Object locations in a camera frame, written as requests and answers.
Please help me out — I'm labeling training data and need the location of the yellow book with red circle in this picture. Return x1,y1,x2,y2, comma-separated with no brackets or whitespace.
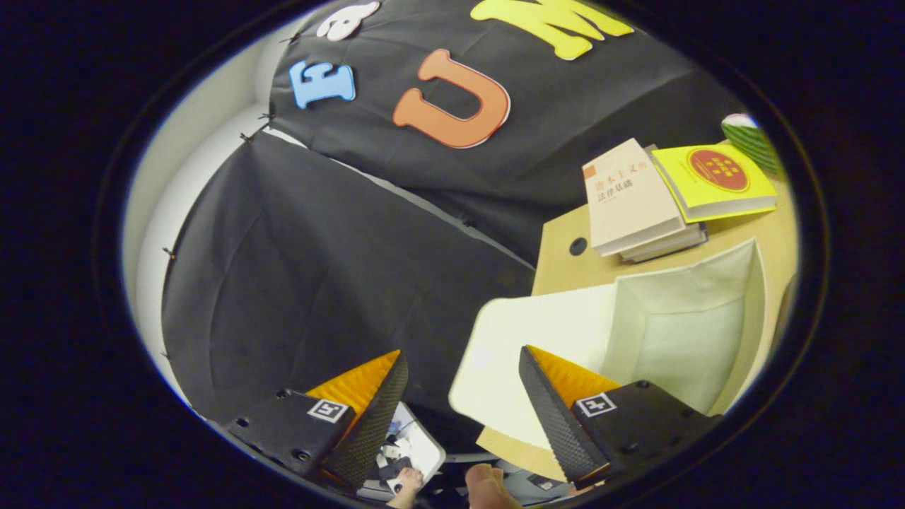
650,144,778,224

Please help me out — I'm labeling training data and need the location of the beige book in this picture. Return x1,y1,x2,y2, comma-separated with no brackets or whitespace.
582,138,688,257

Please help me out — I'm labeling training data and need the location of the watermelon slice plush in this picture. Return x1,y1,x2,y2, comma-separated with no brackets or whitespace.
721,113,784,177

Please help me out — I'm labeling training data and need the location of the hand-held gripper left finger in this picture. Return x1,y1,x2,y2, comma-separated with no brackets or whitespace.
225,350,409,492

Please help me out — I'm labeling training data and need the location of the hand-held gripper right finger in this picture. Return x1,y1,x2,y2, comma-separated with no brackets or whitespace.
518,345,723,490

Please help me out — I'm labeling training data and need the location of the grey book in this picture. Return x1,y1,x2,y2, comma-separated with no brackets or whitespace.
621,145,709,264

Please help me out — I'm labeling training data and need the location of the black backdrop cloth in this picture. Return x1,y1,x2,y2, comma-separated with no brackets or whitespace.
161,0,750,439

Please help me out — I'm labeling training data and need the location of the pale fabric storage box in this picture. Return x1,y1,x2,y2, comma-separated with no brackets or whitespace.
449,237,769,451

